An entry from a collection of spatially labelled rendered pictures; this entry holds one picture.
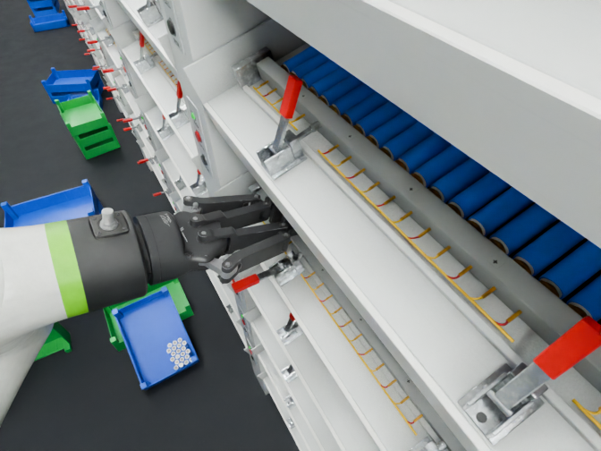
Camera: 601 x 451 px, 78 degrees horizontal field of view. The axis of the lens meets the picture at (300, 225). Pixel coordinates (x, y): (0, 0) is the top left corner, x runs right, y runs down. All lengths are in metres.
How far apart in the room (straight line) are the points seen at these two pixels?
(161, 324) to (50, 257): 1.20
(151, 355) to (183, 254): 1.16
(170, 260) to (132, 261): 0.04
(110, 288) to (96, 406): 1.22
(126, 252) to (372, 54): 0.28
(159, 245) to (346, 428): 0.41
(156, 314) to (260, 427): 0.57
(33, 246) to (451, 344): 0.34
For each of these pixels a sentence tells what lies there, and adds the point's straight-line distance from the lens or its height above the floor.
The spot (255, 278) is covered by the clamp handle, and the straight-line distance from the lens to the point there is 0.50.
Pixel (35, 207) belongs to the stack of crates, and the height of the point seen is 0.34.
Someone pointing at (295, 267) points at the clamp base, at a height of 0.96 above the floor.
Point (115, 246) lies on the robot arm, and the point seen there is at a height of 1.11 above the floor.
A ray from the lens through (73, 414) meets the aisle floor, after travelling 1.62.
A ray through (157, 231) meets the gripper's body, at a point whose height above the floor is 1.10.
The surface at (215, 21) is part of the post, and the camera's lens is 0.47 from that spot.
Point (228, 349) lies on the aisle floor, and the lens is 1.53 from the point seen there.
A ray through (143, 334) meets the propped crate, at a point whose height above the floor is 0.07.
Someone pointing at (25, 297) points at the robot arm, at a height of 1.11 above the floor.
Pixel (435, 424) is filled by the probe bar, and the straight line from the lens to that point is 0.44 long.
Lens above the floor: 1.38
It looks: 49 degrees down
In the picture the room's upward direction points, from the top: straight up
